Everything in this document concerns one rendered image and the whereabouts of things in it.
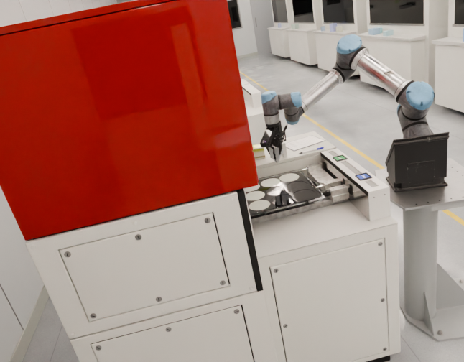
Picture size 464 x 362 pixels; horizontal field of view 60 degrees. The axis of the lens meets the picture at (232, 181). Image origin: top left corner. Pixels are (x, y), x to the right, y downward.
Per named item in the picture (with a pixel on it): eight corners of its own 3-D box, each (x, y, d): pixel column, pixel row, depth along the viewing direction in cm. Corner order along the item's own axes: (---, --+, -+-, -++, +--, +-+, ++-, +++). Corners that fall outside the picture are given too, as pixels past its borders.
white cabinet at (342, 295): (280, 398, 193) (253, 261, 161) (243, 280, 282) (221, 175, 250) (404, 364, 198) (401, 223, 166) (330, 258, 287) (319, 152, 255)
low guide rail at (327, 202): (246, 225, 186) (245, 220, 185) (245, 224, 188) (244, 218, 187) (348, 201, 190) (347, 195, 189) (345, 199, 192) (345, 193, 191)
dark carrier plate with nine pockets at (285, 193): (248, 215, 180) (248, 214, 179) (236, 186, 211) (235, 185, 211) (322, 197, 182) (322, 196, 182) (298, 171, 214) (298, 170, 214)
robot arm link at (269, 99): (277, 92, 190) (259, 95, 192) (280, 114, 195) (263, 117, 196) (277, 89, 197) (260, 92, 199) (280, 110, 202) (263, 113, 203)
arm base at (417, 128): (430, 151, 193) (424, 134, 197) (443, 136, 179) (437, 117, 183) (398, 154, 194) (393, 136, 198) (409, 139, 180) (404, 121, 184)
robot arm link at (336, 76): (346, 62, 218) (279, 118, 214) (347, 48, 209) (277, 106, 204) (362, 73, 214) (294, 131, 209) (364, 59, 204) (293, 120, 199)
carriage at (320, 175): (332, 202, 185) (332, 197, 184) (307, 174, 218) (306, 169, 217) (349, 198, 186) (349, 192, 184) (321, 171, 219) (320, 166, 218)
